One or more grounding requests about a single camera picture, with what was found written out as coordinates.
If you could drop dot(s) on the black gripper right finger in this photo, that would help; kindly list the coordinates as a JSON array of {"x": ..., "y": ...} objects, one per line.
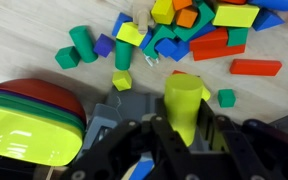
[{"x": 237, "y": 150}]

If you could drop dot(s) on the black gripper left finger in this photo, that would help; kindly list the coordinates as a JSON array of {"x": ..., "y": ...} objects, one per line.
[{"x": 164, "y": 146}]

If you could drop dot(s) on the yellow wooden cylinder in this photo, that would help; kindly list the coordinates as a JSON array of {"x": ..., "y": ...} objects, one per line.
[{"x": 182, "y": 100}]

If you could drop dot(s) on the red long wooden block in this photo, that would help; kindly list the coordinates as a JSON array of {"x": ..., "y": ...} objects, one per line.
[
  {"x": 219, "y": 52},
  {"x": 255, "y": 67}
]

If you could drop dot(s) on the green wooden arch block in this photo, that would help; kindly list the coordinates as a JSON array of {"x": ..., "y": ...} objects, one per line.
[
  {"x": 204, "y": 15},
  {"x": 159, "y": 33}
]

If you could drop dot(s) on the yellow rectangular wooden block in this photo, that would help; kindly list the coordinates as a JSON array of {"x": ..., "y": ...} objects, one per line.
[{"x": 130, "y": 33}]

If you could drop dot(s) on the orange wooden block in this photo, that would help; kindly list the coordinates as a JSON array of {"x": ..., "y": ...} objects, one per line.
[
  {"x": 182, "y": 4},
  {"x": 186, "y": 17}
]

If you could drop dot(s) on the natural wooden peg block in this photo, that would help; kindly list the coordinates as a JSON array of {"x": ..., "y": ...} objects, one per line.
[{"x": 143, "y": 16}]

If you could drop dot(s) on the blue wooden triangle block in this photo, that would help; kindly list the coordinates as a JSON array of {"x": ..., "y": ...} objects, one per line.
[{"x": 265, "y": 20}]

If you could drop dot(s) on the yellow square wooden block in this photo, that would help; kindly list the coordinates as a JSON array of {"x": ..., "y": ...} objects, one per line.
[{"x": 163, "y": 11}]

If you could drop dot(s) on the yellow long wooden block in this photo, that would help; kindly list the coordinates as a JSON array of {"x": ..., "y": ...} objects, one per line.
[{"x": 235, "y": 15}]

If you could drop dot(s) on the small green wooden cube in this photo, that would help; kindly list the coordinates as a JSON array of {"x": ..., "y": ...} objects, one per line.
[{"x": 226, "y": 98}]

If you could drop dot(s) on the yellow wooden cube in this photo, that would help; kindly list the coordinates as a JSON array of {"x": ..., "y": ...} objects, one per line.
[{"x": 122, "y": 80}]

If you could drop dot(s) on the green wooden cylinder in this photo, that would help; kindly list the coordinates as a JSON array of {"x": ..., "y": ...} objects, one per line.
[
  {"x": 83, "y": 43},
  {"x": 123, "y": 55}
]

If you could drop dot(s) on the purple blue wooden cube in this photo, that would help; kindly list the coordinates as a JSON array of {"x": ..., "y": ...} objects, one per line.
[{"x": 104, "y": 45}]

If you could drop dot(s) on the green plastic bowl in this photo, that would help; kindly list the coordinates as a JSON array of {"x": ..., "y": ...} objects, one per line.
[{"x": 34, "y": 106}]

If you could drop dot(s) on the blue plastic bowl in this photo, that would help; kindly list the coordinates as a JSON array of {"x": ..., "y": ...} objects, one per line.
[{"x": 34, "y": 96}]

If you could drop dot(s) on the blue wooden cylinder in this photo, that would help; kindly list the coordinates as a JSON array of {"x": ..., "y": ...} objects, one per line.
[{"x": 274, "y": 4}]

